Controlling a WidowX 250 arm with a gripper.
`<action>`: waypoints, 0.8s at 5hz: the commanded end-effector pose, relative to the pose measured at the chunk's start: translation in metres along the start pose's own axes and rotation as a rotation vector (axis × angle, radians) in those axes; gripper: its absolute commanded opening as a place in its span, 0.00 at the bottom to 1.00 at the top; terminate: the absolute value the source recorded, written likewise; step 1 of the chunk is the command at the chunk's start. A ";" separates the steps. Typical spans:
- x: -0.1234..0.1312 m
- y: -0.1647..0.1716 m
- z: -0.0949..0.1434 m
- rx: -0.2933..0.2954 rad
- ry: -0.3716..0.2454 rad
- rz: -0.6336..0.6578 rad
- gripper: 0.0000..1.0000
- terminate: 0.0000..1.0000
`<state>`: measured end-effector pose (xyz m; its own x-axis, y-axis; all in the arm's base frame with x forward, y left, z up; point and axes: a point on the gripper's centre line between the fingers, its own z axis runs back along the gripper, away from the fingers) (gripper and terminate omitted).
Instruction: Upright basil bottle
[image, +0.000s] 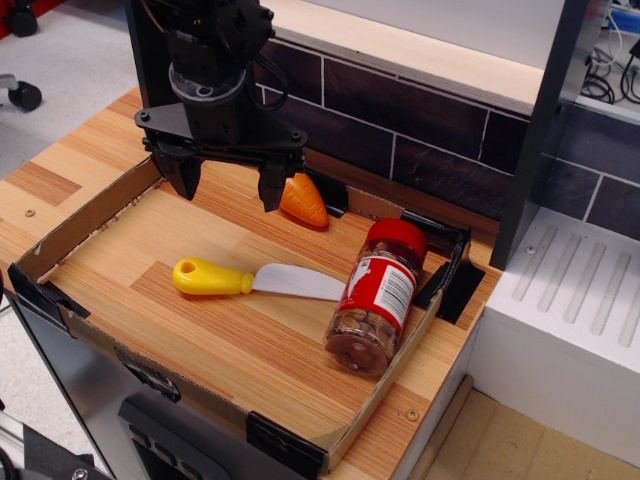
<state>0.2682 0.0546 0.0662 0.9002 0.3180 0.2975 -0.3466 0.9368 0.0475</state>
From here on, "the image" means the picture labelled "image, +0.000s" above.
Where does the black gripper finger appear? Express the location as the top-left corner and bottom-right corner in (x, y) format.
(151, 149), (202, 200)
(258, 161), (295, 212)

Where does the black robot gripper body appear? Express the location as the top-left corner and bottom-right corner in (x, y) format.
(135, 66), (306, 173)

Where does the red-lidded spice bottle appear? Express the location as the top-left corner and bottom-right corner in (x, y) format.
(324, 219), (428, 377)

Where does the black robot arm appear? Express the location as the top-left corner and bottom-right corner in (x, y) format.
(125, 1), (307, 211)

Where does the cardboard fence with black tape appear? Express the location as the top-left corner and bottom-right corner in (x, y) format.
(1, 153), (500, 479)

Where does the orange toy carrot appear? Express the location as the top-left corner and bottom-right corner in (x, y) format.
(280, 173), (329, 228)

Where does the black office chair caster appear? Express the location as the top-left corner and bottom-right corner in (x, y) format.
(1, 74), (42, 112)

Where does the black oven control panel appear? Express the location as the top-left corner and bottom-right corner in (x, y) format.
(118, 398), (288, 479)

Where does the white drain board sink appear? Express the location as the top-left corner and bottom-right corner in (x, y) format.
(468, 209), (639, 465)

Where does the yellow-handled toy knife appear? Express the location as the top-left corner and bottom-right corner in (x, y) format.
(172, 257), (345, 301)

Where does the black cables bundle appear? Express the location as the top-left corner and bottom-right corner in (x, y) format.
(582, 44), (640, 105)

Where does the dark grey vertical post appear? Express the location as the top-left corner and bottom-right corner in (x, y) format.
(490, 1), (601, 270)

